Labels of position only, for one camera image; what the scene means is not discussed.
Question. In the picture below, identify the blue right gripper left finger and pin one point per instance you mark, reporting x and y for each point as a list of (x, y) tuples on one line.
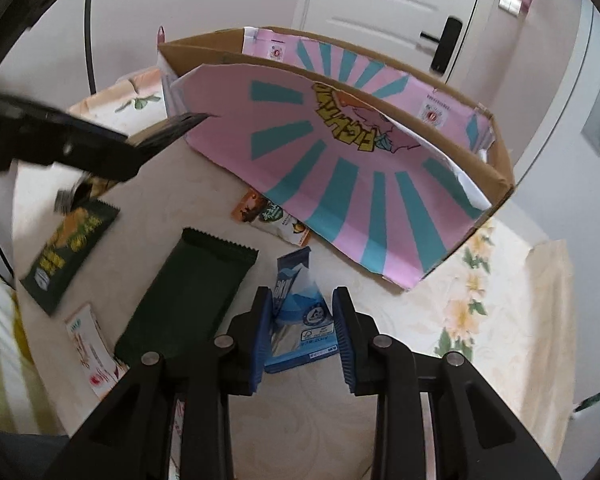
[(260, 345)]

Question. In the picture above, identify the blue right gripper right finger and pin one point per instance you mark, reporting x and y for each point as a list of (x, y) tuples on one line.
[(349, 336)]

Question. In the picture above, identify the blue triangular coffee packet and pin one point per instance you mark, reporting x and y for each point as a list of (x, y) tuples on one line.
[(303, 330)]

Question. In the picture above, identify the dark green snack packet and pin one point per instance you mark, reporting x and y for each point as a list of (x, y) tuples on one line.
[(186, 302)]

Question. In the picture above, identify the green white small snack packet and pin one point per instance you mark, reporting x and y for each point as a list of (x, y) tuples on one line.
[(275, 220)]

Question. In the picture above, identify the orange small snack packet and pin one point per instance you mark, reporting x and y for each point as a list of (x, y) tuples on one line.
[(249, 207)]

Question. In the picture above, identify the green yellow cracker packet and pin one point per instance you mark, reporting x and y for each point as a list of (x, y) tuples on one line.
[(63, 254)]

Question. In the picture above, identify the cardboard box with pink lining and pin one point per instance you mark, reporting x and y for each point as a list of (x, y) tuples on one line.
[(389, 165)]

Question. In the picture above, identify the white red snack sachet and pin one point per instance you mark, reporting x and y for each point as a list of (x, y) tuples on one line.
[(100, 368)]

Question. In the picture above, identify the pink stick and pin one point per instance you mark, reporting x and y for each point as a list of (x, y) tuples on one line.
[(161, 36)]

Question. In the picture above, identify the striped green bedding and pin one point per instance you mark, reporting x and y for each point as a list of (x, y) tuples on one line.
[(24, 404)]

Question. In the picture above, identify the black door handle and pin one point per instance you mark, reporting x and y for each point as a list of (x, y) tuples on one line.
[(445, 44)]

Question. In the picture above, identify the white light switch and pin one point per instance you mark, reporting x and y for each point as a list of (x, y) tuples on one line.
[(512, 7)]

